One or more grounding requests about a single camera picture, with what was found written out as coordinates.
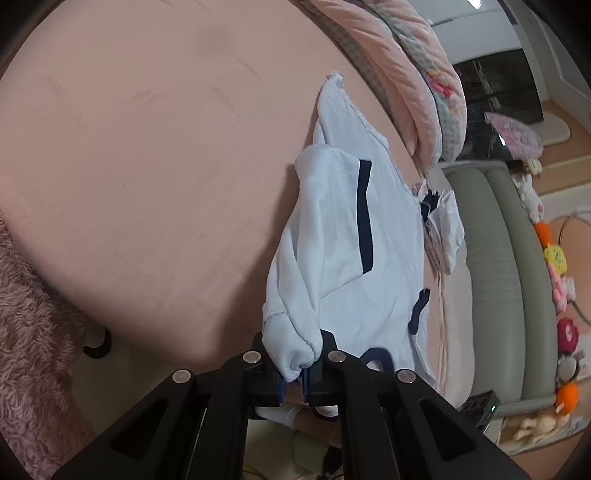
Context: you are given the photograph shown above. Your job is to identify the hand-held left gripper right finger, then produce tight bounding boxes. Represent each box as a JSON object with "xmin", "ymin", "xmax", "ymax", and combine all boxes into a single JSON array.
[{"xmin": 301, "ymin": 329, "xmax": 532, "ymax": 480}]

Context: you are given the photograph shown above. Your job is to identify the pink fluffy rug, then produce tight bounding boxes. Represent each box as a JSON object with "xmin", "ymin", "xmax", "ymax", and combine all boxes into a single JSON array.
[{"xmin": 0, "ymin": 222, "xmax": 100, "ymax": 476}]

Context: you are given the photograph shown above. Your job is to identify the yellow round plush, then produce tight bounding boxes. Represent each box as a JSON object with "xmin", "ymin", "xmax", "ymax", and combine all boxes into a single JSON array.
[{"xmin": 543, "ymin": 246, "xmax": 568, "ymax": 275}]

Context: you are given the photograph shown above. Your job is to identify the folded pale pink clothes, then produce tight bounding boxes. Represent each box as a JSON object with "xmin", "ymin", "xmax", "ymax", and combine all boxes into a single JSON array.
[{"xmin": 422, "ymin": 217, "xmax": 451, "ymax": 275}]

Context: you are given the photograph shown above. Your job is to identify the grey plush toy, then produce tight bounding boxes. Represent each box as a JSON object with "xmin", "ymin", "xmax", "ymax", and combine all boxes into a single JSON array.
[{"xmin": 556, "ymin": 351, "xmax": 586, "ymax": 384}]

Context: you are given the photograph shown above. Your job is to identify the dark glass cabinet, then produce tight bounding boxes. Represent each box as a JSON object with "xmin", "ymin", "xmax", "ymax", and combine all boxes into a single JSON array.
[{"xmin": 450, "ymin": 46, "xmax": 544, "ymax": 162}]

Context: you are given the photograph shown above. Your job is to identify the pink and white plush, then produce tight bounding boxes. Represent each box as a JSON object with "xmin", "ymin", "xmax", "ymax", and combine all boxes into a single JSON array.
[{"xmin": 549, "ymin": 274, "xmax": 576, "ymax": 315}]

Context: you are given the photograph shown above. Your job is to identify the grey-green padded bench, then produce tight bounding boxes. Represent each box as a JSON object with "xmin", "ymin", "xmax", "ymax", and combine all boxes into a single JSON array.
[{"xmin": 441, "ymin": 161, "xmax": 562, "ymax": 418}]

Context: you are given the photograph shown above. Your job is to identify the light blue shirt navy trim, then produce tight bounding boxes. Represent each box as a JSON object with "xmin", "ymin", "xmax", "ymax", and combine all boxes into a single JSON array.
[{"xmin": 262, "ymin": 71, "xmax": 437, "ymax": 385}]

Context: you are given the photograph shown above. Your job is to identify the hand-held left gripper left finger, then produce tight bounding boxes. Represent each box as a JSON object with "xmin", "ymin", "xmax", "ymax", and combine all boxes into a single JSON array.
[{"xmin": 53, "ymin": 331, "xmax": 284, "ymax": 480}]

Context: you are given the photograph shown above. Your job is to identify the white bunny plush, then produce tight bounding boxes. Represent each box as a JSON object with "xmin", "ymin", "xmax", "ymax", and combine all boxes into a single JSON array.
[{"xmin": 512, "ymin": 173, "xmax": 546, "ymax": 224}]

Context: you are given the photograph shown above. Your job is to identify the dark navy garment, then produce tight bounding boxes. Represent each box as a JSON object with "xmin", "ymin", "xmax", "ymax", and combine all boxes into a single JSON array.
[{"xmin": 419, "ymin": 188, "xmax": 441, "ymax": 222}]

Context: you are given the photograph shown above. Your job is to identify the folded light blue shirt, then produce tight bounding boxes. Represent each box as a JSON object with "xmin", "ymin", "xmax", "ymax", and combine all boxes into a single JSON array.
[{"xmin": 427, "ymin": 189, "xmax": 465, "ymax": 275}]

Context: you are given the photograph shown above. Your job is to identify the pink floral quilt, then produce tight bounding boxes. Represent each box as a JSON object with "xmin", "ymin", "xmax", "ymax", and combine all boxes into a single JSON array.
[{"xmin": 295, "ymin": 0, "xmax": 468, "ymax": 174}]

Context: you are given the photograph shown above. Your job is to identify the magenta flower plush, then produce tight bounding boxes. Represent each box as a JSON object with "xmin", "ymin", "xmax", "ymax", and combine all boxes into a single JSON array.
[{"xmin": 557, "ymin": 318, "xmax": 580, "ymax": 354}]

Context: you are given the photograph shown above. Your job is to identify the bed with pink sheet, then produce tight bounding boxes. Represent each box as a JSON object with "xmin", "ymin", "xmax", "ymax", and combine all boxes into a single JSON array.
[{"xmin": 0, "ymin": 0, "xmax": 476, "ymax": 409}]

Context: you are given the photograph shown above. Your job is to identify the beige window sill platform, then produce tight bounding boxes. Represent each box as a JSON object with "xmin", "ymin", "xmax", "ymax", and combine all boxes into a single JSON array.
[{"xmin": 531, "ymin": 99, "xmax": 591, "ymax": 195}]

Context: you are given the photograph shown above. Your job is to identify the beige bunny plush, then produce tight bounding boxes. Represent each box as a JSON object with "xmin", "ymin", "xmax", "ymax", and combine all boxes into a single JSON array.
[{"xmin": 512, "ymin": 413, "xmax": 571, "ymax": 445}]

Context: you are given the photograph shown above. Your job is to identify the black slipper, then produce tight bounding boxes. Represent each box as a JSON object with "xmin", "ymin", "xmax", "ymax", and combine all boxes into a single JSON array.
[{"xmin": 82, "ymin": 327, "xmax": 112, "ymax": 360}]

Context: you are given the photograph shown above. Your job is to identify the pink printed cushion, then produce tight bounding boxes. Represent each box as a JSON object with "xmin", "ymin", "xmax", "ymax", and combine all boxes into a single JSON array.
[{"xmin": 484, "ymin": 112, "xmax": 544, "ymax": 160}]

